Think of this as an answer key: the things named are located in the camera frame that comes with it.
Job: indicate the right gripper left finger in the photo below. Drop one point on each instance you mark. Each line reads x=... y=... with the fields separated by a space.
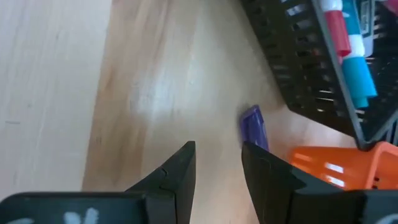
x=171 y=193

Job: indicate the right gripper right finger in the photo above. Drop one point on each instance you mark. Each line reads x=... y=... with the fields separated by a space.
x=280 y=196

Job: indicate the purple-capped white marker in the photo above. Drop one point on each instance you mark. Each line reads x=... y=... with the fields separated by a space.
x=253 y=127

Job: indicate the light blue Expo marker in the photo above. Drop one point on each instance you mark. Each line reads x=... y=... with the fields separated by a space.
x=357 y=74

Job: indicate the red Expo marker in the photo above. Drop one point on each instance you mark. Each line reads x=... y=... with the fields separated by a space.
x=337 y=28

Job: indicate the dark blue Expo marker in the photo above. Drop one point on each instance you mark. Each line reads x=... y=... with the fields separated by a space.
x=365 y=28

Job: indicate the magenta Expo marker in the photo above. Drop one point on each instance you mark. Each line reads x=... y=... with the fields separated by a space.
x=392 y=4

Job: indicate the orange mesh basket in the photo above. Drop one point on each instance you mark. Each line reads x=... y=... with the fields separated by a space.
x=342 y=168

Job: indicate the black mesh basket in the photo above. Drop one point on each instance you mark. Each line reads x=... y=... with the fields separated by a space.
x=295 y=62

